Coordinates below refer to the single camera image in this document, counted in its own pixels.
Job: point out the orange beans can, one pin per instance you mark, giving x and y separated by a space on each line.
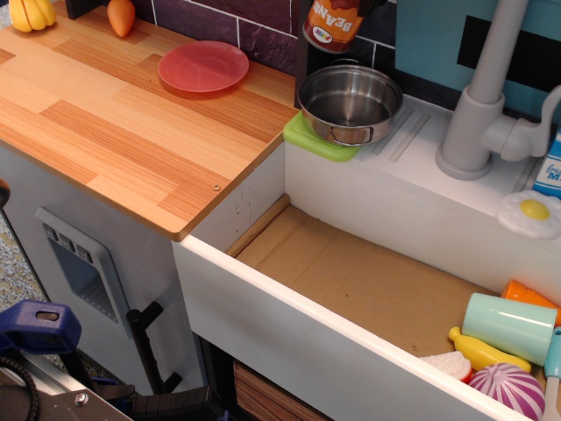
332 25

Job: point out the stainless steel pot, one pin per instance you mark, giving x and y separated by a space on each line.
349 105

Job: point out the green plastic mat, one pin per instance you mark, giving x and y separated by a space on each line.
296 133

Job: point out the white toy sink basin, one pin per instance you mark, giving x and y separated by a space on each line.
333 281

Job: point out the red plastic plate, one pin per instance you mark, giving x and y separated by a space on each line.
203 66

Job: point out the brown wooden drawer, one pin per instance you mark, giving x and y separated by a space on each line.
264 400

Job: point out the grey dishwasher control panel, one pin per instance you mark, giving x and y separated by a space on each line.
88 269

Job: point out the grey toy faucet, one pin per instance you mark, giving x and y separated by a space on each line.
478 127

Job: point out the wooden kitchen counter top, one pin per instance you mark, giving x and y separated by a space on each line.
89 107

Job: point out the white red toy slice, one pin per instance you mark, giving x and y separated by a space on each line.
453 363

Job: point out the yellow toy banana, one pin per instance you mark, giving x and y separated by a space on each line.
481 355

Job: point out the orange plastic cup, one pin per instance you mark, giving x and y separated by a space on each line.
518 292

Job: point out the orange toy fruit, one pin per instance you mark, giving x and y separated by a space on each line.
121 15

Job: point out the toy fried egg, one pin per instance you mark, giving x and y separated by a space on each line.
530 214

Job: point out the mint green plastic cup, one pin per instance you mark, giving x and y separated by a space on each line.
517 328

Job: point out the blue milk carton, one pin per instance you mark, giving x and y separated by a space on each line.
548 178

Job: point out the blue clamp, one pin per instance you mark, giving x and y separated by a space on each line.
38 327

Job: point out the purple toy onion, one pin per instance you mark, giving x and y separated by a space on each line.
513 387

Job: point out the yellow toy bell pepper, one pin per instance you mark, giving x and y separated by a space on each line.
31 15

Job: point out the black door handle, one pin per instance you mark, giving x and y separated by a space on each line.
139 321

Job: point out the light blue utensil handle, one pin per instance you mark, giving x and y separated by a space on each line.
551 369

